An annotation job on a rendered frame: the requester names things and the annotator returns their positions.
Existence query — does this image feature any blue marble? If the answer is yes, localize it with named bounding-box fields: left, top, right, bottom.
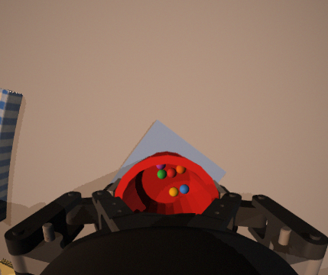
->
left=180, top=184, right=190, bottom=194

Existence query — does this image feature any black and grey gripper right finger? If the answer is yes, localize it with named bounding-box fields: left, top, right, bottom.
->
left=187, top=180, right=328, bottom=275

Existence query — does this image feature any red cup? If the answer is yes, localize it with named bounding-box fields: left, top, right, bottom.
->
left=115, top=151, right=219, bottom=215

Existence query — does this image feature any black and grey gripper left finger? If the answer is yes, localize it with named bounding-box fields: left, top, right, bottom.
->
left=5, top=178, right=150, bottom=275

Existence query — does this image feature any red marble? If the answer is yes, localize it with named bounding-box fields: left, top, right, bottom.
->
left=167, top=168, right=177, bottom=178

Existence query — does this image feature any green marble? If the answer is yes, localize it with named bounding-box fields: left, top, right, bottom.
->
left=158, top=170, right=167, bottom=179

